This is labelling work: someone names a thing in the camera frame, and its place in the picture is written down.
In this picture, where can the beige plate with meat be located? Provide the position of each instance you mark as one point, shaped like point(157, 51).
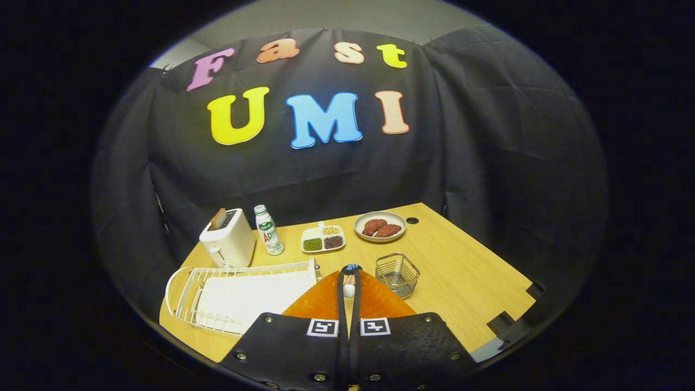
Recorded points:
point(399, 218)

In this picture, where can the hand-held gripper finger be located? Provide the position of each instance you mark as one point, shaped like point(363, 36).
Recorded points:
point(342, 304)
point(355, 336)

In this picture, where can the brown toast slice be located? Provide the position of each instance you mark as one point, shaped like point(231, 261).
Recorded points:
point(219, 218)

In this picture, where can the dark beans pile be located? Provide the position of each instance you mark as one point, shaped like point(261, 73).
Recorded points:
point(334, 242)

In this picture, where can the brown meat patty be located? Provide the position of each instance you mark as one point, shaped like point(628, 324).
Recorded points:
point(389, 231)
point(373, 226)

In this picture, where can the white toaster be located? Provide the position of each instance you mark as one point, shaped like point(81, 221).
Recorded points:
point(231, 244)

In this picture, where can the white divided dish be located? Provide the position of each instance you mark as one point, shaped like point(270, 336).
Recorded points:
point(323, 237)

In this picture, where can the yellow beans pile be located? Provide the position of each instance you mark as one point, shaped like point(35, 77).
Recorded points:
point(332, 230)

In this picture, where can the white bottle with green label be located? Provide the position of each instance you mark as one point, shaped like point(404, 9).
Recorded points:
point(268, 233)

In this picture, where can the green beans pile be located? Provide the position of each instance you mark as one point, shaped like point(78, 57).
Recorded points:
point(312, 244)

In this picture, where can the black table bracket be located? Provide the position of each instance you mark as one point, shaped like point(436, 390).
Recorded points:
point(536, 289)
point(504, 328)

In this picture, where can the black backdrop cloth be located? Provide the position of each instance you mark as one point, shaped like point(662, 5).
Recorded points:
point(461, 136)

